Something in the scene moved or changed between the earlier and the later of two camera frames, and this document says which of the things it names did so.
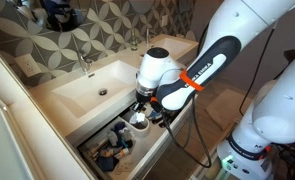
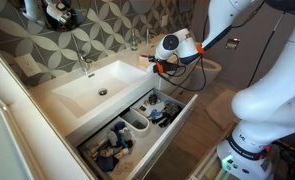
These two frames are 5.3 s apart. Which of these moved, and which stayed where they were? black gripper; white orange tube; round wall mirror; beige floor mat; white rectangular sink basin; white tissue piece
Moved: black gripper; white tissue piece
Stayed: white orange tube; beige floor mat; white rectangular sink basin; round wall mirror
